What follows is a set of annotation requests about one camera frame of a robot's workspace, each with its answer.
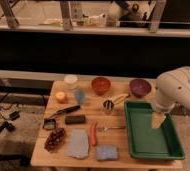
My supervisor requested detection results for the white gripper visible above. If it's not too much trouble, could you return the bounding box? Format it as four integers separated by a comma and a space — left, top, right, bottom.
151, 100, 175, 129

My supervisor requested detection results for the black striped cup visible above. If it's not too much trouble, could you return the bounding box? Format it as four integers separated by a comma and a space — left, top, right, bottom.
103, 100, 114, 114

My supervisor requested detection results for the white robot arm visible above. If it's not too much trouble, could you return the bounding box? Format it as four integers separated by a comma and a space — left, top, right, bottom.
151, 67, 190, 129

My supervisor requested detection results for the green plastic tray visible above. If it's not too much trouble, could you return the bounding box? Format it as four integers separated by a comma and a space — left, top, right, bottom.
124, 101, 185, 160

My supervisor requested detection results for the purple bowl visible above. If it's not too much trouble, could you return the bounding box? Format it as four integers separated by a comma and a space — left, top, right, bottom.
129, 78, 152, 98

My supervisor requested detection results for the yellow banana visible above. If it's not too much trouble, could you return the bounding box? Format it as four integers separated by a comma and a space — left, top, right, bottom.
110, 93, 129, 105

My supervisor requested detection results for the metal fork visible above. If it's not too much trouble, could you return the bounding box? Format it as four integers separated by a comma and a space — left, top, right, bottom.
97, 126, 126, 132

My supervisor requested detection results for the blue sponge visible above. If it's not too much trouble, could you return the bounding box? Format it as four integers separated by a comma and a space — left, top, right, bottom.
96, 145, 118, 161

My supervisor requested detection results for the orange bowl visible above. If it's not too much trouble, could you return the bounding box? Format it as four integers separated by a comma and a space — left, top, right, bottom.
91, 77, 111, 95

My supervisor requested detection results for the orange carrot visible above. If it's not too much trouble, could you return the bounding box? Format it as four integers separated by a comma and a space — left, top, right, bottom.
89, 122, 97, 146

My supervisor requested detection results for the wooden table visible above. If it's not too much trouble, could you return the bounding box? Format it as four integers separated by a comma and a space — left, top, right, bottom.
31, 81, 182, 170

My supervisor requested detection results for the blue translucent cup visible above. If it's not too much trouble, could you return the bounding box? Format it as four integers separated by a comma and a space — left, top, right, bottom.
74, 90, 85, 105

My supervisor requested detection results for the blue grey cloth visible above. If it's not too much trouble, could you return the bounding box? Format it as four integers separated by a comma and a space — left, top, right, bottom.
68, 129, 89, 159

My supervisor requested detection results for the black rectangular block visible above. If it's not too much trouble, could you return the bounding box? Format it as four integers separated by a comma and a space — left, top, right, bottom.
65, 115, 86, 125

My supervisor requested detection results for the white cup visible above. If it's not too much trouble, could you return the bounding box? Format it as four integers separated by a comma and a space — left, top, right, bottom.
64, 74, 78, 90

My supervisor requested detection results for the orange fruit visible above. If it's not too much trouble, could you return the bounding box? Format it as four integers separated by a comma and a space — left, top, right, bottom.
55, 92, 67, 103

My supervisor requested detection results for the small black framed box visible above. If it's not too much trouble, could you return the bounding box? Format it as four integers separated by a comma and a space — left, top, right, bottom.
43, 119, 56, 130

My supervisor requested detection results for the black handled knife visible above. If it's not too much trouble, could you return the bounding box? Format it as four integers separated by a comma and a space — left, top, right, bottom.
49, 105, 81, 118

